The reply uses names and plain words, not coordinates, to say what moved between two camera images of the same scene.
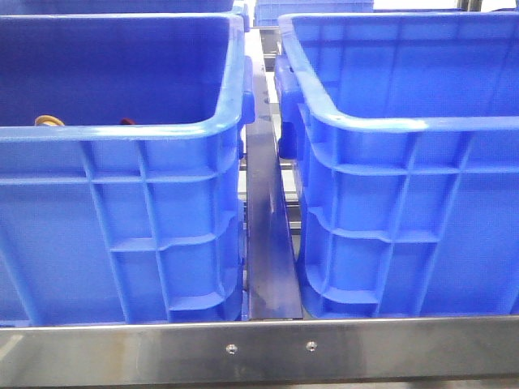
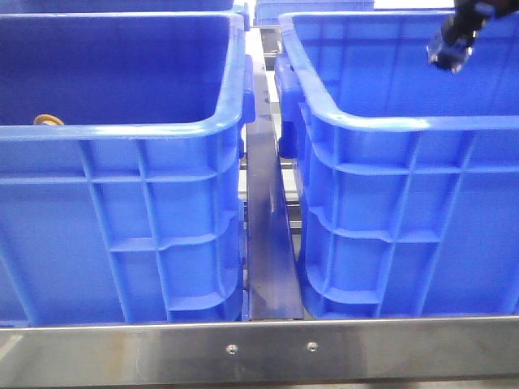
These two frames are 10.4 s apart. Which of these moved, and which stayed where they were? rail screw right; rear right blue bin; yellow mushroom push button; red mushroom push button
Moved: red mushroom push button
Stayed: rear right blue bin; yellow mushroom push button; rail screw right
